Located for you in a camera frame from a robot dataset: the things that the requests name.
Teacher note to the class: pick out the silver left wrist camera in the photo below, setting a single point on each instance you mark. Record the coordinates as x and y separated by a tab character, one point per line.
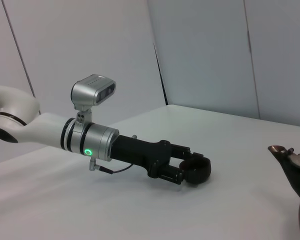
90	91

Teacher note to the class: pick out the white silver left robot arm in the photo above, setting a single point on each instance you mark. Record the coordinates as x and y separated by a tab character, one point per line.
40	130

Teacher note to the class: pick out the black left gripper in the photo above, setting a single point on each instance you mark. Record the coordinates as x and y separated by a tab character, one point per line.
140	152

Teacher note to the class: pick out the small dark teacup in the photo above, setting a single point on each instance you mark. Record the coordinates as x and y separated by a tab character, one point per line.
202	170

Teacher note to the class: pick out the black round teapot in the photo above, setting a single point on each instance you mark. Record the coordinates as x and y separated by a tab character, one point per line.
292	172

